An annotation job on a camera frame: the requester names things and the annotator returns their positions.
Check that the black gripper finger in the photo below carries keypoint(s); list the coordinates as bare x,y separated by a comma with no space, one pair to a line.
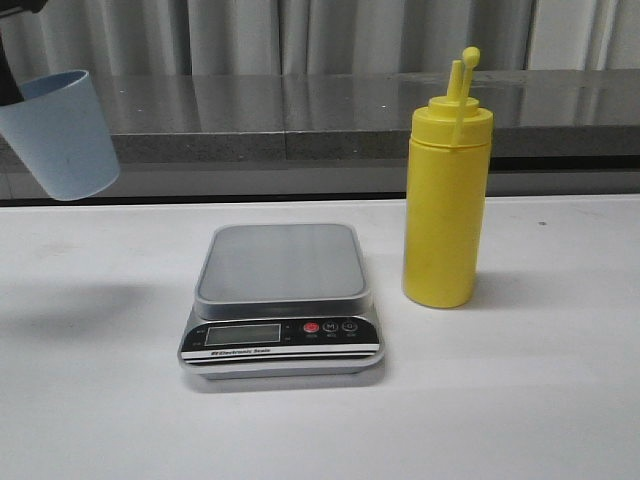
10,92

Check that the light blue plastic cup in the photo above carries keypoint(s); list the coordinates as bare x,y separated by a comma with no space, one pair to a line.
60,133

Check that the yellow squeeze bottle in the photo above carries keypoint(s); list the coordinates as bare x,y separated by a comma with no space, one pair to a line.
448,161

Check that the silver digital kitchen scale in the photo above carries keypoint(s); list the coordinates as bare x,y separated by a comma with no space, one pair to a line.
276,300

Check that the grey curtain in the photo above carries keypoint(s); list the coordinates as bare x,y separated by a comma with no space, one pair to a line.
319,37

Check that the grey stone counter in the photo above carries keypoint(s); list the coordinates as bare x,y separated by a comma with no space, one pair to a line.
243,138

